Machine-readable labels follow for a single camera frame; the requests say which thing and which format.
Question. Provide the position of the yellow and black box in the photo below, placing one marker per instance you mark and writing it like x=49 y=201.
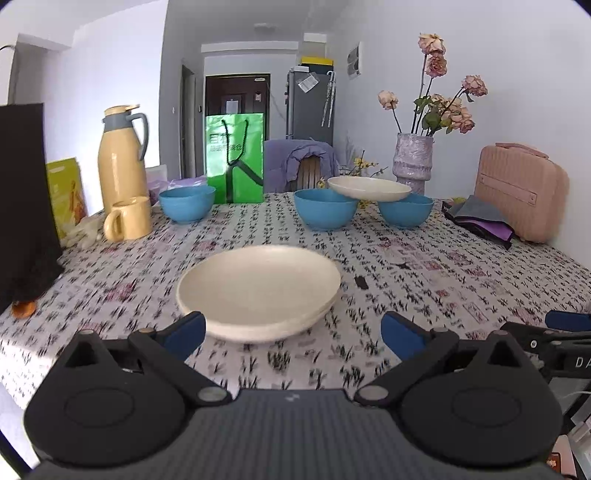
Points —
x=317 y=62

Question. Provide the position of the folded umbrella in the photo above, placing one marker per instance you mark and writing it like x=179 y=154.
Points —
x=328 y=99

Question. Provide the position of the yellow printed box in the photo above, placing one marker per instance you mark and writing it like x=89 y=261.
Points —
x=67 y=198

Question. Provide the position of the blue bowl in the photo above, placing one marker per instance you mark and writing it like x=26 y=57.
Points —
x=406 y=213
x=187 y=206
x=325 y=212

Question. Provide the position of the dark entrance door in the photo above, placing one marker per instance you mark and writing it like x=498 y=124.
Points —
x=217 y=94

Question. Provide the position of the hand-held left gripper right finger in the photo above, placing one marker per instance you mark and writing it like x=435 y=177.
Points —
x=401 y=334

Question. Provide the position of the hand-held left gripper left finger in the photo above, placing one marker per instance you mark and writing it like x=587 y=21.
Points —
x=187 y=330

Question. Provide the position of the clear plastic pouch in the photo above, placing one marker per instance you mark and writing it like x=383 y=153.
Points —
x=308 y=83

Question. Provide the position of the lilac ceramic vase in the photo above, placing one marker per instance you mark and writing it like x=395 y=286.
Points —
x=413 y=159

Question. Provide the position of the dried rose bouquet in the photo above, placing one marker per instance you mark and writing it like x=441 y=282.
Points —
x=438 y=110

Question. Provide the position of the white crumpled plastic bag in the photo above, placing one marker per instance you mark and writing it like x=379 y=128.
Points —
x=83 y=233

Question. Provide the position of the grey refrigerator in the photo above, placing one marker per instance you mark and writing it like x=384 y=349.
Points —
x=307 y=115

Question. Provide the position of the black paper bag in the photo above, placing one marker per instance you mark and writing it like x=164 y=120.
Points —
x=23 y=184

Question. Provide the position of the grey cloth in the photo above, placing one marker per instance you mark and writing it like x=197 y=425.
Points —
x=478 y=210

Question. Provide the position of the yellow mug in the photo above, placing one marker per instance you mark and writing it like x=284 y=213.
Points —
x=131 y=220

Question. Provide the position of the lilac plastic bag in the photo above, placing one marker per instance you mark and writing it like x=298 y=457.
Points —
x=166 y=181

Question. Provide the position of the pink hard case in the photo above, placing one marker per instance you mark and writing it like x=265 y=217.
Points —
x=521 y=194

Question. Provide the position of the calligraphy printed tablecloth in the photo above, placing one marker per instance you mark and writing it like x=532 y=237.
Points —
x=415 y=295

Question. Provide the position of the orange peel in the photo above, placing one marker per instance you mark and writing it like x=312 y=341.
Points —
x=24 y=309

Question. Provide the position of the purple jacket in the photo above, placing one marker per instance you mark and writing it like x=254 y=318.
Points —
x=277 y=166

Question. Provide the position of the yellow flower branch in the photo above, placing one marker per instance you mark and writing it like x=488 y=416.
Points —
x=364 y=165

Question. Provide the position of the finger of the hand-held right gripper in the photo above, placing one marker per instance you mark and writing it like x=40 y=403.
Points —
x=531 y=339
x=570 y=321

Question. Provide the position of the purple cloth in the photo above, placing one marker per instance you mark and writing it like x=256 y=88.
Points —
x=494 y=230

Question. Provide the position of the small red packet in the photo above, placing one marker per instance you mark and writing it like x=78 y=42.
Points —
x=552 y=462

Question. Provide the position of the wooden chair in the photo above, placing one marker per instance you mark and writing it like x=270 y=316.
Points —
x=310 y=171

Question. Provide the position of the dark interior door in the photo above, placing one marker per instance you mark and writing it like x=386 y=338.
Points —
x=187 y=120

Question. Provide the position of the round ceiling light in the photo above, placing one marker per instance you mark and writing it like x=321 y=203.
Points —
x=263 y=27

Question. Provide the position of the green paper bag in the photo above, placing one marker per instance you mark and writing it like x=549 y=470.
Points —
x=233 y=157

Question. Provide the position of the yellow thermos jug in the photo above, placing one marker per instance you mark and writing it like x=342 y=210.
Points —
x=121 y=170

